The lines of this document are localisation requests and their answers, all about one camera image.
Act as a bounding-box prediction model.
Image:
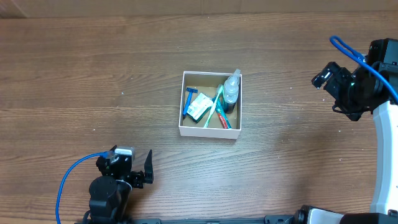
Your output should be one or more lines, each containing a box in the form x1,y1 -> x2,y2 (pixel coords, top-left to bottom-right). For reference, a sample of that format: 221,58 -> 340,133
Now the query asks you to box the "clear bottle with dark liquid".
221,69 -> 241,113

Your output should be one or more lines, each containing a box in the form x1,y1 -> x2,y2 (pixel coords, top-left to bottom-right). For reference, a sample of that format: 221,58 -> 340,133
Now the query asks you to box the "green white toothbrush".
204,84 -> 223,128

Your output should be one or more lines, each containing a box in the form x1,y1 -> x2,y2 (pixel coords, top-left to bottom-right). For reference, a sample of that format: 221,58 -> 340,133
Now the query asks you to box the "green soap packet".
187,93 -> 213,123

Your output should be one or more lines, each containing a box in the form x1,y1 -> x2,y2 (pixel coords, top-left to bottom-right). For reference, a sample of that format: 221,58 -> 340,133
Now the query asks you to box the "blue disposable razor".
182,87 -> 198,117

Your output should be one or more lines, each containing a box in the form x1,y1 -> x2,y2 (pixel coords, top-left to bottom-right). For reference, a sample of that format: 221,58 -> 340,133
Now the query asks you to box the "left blue cable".
55,151 -> 109,224

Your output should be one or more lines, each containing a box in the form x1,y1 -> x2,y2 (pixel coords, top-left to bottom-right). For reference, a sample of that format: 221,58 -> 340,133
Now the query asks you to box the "white cardboard box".
178,71 -> 243,139

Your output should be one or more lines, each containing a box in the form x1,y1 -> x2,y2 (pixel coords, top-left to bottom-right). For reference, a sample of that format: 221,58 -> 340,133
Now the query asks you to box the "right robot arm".
290,62 -> 397,223

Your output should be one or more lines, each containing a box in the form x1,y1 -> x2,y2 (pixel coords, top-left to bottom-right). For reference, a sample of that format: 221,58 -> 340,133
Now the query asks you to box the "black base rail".
74,214 -> 299,224

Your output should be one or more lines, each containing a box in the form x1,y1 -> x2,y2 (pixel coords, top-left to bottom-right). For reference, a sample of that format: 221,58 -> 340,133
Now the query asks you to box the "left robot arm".
83,146 -> 154,224

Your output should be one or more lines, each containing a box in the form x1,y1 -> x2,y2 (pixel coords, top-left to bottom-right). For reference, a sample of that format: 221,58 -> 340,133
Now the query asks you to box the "Colgate toothpaste tube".
212,97 -> 232,129

